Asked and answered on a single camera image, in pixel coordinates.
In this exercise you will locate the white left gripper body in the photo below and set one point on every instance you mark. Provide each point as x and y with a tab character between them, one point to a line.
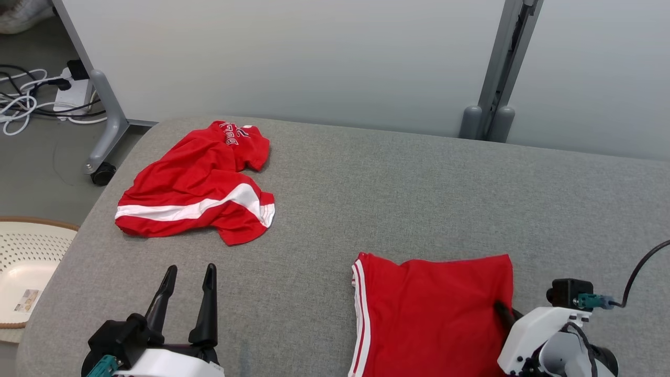
172	364

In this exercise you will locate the large black power plug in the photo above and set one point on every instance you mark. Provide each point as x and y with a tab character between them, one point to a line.
77	69

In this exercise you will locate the red shorts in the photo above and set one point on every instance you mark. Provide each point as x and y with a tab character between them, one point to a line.
429	314

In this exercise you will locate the teal left camera connector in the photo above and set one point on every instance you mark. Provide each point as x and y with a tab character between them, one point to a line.
107	365

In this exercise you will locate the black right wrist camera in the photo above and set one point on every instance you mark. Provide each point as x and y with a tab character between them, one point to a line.
568	290

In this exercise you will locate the black caster wheel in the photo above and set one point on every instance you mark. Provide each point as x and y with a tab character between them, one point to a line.
103	174

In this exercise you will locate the red jersey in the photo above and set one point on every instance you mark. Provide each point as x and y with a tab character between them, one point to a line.
188	173

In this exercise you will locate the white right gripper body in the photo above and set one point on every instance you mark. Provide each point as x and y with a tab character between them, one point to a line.
528	332

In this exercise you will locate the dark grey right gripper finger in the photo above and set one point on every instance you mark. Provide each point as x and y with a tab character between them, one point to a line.
506	311

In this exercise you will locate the grey partition leg with caster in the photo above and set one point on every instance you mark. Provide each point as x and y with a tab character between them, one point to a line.
107	104

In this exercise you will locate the teal camera connector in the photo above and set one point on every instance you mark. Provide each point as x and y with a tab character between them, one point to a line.
594	301
107	365

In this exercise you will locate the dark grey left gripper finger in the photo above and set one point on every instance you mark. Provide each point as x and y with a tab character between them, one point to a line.
159	303
208	319

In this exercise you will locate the white grey shoe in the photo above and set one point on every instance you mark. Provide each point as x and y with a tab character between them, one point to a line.
23	13

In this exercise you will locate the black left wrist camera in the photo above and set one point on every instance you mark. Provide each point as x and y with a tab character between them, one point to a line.
118	335

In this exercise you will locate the paper label in basket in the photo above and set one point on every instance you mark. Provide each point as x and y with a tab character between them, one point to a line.
26	301

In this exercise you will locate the grey partition post base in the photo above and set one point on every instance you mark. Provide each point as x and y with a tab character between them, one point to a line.
502	63

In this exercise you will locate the small black power plug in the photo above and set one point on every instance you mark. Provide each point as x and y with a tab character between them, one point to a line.
62	84

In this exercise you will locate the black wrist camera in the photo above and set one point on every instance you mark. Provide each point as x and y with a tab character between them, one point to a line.
568	290
118	335

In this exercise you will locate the teal right camera connector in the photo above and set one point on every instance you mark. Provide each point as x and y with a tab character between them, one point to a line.
594	301

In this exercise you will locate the cream perforated laundry basket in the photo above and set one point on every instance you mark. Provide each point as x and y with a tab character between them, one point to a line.
31	246

